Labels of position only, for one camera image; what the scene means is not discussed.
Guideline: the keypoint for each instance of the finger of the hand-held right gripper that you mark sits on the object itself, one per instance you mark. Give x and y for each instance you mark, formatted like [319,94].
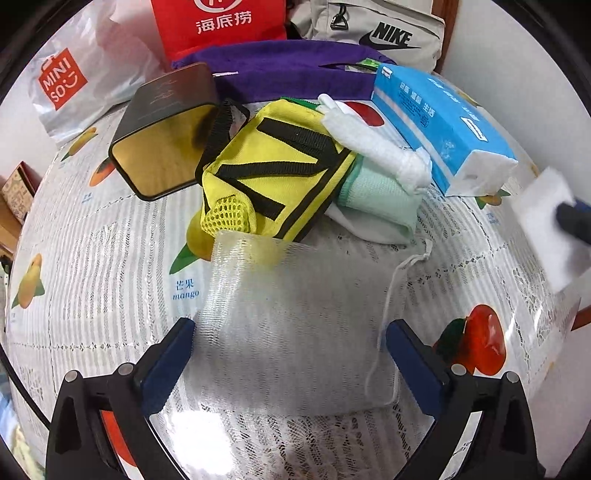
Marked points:
[576,222]

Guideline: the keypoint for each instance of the white sponge block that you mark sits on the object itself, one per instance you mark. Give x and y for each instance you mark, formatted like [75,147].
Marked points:
[540,230]

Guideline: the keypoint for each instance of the purple cloth bag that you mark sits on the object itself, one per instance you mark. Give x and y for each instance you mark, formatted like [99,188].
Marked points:
[286,69]

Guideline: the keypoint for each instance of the black and gold box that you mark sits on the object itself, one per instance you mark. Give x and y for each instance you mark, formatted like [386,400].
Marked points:
[161,106]

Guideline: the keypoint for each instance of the blue tissue pack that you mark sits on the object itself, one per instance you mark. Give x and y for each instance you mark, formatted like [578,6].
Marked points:
[438,120]

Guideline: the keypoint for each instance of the white plastic shopping bag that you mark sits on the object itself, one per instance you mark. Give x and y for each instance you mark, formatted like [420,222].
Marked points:
[106,69]

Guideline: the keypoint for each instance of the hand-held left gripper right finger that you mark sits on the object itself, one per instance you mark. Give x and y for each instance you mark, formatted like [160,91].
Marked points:
[415,371]

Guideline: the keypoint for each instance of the red paper bag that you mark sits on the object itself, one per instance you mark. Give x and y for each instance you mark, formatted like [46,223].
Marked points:
[221,41]

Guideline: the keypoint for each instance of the grey waist bag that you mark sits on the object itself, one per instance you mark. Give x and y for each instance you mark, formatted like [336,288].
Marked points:
[415,50]

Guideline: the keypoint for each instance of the mint green cloth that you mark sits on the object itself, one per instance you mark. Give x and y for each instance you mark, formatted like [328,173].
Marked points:
[374,198]

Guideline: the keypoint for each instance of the brown patterned box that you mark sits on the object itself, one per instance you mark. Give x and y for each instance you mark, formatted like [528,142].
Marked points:
[16,189]

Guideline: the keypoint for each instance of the brown wooden door frame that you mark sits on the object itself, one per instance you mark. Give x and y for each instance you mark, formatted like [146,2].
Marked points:
[450,27]

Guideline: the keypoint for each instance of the white glove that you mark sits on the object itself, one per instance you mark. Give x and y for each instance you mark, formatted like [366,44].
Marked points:
[383,147]

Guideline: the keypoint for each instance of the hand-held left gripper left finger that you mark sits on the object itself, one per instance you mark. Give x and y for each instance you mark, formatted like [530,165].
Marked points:
[168,367]

